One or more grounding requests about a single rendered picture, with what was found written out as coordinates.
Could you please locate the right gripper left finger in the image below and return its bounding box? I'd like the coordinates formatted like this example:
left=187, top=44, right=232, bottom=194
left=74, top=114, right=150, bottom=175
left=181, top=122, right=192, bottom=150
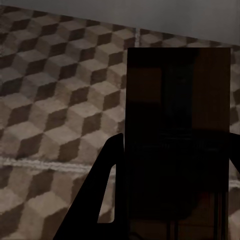
left=53, top=133, right=129, bottom=240

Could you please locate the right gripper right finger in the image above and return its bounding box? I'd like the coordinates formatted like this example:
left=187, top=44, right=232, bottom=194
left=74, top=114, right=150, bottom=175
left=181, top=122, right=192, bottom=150
left=229, top=133, right=240, bottom=172

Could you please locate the mousetrap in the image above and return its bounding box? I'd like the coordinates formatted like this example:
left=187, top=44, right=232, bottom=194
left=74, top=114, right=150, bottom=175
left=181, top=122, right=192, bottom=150
left=123, top=47, right=231, bottom=240

